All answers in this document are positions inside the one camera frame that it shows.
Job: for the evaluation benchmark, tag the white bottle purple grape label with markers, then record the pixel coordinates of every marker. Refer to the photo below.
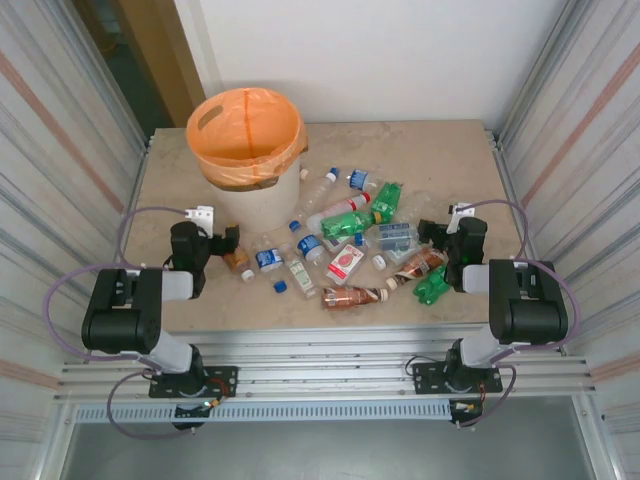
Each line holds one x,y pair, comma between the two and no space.
334,245

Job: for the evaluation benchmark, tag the brown wooden door frame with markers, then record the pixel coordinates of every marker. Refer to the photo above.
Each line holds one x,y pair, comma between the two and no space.
155,25

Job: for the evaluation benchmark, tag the yellow power connector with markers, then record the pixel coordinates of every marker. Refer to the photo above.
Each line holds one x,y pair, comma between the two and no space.
467,407
214,403

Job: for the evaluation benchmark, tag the clear bottle wide blue collar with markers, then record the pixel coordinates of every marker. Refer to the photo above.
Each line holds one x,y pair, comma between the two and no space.
308,244

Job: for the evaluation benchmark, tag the small clear bottle green label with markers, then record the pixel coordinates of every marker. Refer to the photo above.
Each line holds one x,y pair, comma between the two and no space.
300,275

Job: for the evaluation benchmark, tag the crushed clear bottle blue label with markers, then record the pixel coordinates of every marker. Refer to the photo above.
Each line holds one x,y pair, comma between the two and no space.
267,257

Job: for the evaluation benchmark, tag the small amber bottle white cap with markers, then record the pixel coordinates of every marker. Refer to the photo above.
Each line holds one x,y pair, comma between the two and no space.
235,260

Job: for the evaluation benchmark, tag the cream plastic bin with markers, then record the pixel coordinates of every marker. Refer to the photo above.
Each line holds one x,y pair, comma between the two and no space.
260,205

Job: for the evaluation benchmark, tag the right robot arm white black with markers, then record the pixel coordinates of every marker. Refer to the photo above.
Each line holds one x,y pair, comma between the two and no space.
530,315

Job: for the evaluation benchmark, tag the white bottle pink fruit label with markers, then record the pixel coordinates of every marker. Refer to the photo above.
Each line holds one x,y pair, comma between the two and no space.
345,264

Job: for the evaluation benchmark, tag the aluminium extrusion rail frame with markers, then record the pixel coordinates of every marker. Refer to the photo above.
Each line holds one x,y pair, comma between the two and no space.
325,365

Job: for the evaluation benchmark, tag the clear bottle grey-blue label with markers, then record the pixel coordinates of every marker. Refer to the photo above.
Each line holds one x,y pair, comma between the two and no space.
397,235

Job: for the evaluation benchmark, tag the aluminium side rail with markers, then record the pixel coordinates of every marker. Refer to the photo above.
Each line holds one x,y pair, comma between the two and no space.
132,200
500,155

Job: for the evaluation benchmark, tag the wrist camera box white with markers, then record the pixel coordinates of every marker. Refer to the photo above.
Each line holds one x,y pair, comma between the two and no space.
456,220
202,216

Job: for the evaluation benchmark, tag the clear bottle white cap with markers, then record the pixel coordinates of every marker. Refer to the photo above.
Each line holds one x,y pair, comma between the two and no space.
379,261

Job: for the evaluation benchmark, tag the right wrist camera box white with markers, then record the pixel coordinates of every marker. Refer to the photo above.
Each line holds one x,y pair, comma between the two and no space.
456,220

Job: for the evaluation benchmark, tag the white bin with orange bag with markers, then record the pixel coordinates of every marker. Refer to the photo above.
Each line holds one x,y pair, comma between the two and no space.
235,130

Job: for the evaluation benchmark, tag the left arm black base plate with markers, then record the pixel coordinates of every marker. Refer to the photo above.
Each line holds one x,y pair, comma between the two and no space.
227,374

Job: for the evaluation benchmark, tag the large green plastic bottle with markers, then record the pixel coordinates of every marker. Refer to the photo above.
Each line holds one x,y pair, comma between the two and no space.
345,224

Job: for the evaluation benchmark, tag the clear bottle red label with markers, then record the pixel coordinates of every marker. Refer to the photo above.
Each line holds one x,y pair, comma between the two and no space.
345,205

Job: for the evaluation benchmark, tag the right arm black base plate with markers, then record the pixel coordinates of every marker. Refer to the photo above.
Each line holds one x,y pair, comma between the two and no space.
425,376

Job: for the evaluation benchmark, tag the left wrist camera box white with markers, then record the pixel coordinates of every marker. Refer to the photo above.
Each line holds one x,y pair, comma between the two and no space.
202,216

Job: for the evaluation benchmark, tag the long clear bottle blue cap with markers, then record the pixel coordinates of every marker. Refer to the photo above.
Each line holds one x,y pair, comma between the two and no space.
315,195

